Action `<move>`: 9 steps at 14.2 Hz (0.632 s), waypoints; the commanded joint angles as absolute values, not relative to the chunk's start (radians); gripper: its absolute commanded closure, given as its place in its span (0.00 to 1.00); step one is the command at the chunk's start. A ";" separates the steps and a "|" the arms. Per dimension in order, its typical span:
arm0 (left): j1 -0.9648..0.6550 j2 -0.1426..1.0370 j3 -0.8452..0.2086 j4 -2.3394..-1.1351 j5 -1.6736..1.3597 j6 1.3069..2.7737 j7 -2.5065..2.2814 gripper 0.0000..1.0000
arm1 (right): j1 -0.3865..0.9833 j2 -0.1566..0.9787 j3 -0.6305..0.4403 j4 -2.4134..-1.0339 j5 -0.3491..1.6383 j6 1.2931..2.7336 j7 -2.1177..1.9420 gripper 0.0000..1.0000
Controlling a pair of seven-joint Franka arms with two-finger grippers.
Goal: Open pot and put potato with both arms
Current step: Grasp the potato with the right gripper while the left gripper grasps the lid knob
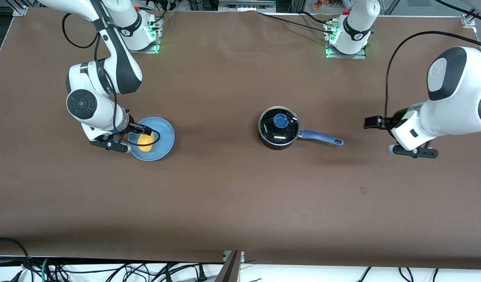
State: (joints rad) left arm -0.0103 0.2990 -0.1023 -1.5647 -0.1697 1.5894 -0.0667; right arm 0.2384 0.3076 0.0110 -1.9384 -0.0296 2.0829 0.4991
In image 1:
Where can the blue round plate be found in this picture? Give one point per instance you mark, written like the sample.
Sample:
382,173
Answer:
164,135

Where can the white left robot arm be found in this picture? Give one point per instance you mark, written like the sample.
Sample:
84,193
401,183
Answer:
455,98

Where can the glass lid with blue knob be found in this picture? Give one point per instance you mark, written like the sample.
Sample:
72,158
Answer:
279,125

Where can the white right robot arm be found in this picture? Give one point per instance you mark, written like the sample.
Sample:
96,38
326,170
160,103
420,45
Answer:
107,82

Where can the grey metal box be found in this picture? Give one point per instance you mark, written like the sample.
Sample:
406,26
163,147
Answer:
246,4

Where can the aluminium corner bracket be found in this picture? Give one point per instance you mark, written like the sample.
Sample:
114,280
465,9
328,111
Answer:
20,11
469,20

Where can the yellow potato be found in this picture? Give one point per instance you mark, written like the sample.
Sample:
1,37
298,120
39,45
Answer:
146,143

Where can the orange background objects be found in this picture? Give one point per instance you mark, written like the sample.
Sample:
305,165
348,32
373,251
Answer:
326,3

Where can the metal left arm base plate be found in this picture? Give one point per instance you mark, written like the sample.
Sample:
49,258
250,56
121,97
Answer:
361,55

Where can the aluminium profile post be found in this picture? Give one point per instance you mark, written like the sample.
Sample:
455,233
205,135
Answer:
230,268

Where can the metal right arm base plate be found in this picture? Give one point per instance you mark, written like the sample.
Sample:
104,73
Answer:
152,43

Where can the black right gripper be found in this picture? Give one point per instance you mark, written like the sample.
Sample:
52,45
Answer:
134,127

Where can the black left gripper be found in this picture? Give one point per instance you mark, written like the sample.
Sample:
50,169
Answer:
392,120

